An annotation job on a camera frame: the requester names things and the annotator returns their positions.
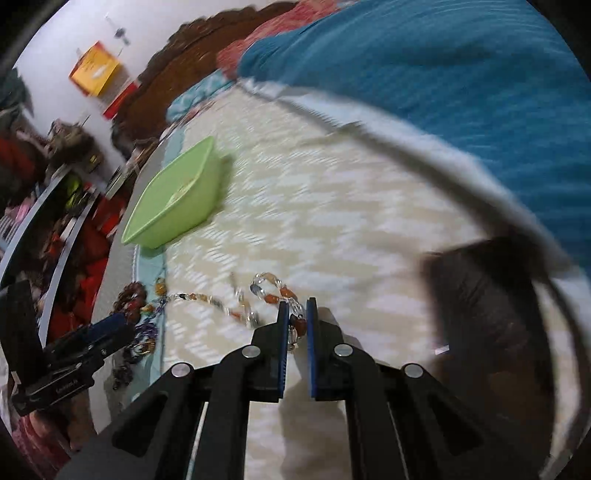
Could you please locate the red box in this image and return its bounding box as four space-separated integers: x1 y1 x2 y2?
102 80 139 121

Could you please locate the patterned bed sheet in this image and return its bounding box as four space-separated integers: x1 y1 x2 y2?
88 78 591 480

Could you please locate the brown bag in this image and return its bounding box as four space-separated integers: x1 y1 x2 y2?
46 117 105 171

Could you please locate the crystal and orange bead necklace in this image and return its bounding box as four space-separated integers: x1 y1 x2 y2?
154 271 308 354

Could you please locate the dark cloth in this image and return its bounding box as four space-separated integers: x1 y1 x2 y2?
422 237 561 472

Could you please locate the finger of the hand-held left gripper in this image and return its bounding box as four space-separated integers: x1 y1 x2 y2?
44 314 136 364
46 348 112 382

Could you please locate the brown wooden bead bracelet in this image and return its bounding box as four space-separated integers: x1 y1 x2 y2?
115 281 148 320

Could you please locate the grey shelf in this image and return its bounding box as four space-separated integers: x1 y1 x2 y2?
0 171 112 352

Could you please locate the blue blanket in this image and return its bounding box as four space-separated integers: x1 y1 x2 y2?
238 0 591 259

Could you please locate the purple bead jewelry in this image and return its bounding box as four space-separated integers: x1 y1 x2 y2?
124 320 160 358

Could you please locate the wooden headboard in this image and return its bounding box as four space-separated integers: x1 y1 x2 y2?
111 2 301 153

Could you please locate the teal patterned pillow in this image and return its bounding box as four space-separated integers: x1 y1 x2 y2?
166 74 236 123

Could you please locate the red plastic bag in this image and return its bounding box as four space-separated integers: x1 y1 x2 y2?
48 222 112 342

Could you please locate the dark bead jewelry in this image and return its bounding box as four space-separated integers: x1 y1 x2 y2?
111 360 137 391

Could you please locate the green plastic tray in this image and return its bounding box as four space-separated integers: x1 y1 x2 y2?
121 136 234 250

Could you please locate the red patterned pillow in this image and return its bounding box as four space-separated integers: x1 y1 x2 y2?
216 0 361 79

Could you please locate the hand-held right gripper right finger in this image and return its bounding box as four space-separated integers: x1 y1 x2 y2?
306 298 546 480

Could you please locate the yellow cardboard box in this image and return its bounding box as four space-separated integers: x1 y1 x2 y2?
69 41 124 97

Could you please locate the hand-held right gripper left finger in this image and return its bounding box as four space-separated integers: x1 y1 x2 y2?
55 302 290 480

